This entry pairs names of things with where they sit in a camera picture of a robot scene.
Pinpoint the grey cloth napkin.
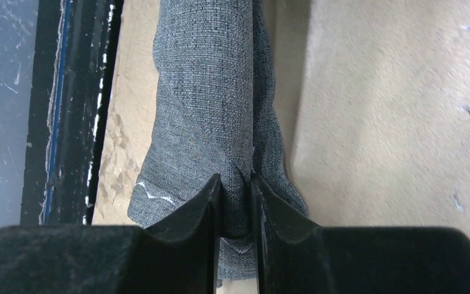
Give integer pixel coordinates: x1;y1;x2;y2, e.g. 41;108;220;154
127;1;307;281

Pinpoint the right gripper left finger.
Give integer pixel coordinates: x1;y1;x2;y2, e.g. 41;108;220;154
0;175;223;293

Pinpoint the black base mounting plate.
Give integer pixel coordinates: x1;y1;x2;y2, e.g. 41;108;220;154
20;0;124;225

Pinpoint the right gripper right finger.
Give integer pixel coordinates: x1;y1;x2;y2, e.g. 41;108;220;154
251;174;470;293

